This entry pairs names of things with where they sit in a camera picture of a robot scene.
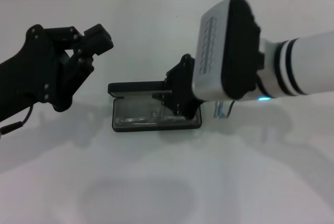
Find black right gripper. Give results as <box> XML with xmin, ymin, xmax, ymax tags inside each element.
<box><xmin>152</xmin><ymin>53</ymin><xmax>207</xmax><ymax>121</ymax></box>

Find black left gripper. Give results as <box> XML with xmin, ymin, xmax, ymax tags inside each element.
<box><xmin>0</xmin><ymin>23</ymin><xmax>114</xmax><ymax>113</ymax></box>

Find black glasses case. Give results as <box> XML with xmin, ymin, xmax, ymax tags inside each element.
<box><xmin>108</xmin><ymin>80</ymin><xmax>203</xmax><ymax>133</ymax></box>

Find clear frame glasses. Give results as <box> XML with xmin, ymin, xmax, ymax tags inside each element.
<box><xmin>116</xmin><ymin>96</ymin><xmax>195</xmax><ymax>126</ymax></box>

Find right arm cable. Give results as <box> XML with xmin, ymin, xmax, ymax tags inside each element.
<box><xmin>223</xmin><ymin>100</ymin><xmax>236</xmax><ymax>119</ymax></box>

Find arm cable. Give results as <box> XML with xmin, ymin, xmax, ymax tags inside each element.
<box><xmin>223</xmin><ymin>100</ymin><xmax>236</xmax><ymax>119</ymax></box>
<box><xmin>0</xmin><ymin>104</ymin><xmax>35</xmax><ymax>136</ymax></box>

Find right wrist camera housing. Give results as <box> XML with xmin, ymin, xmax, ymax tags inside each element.
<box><xmin>192</xmin><ymin>0</ymin><xmax>265</xmax><ymax>102</ymax></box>

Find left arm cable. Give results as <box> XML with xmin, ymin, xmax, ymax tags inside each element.
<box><xmin>0</xmin><ymin>104</ymin><xmax>35</xmax><ymax>136</ymax></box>

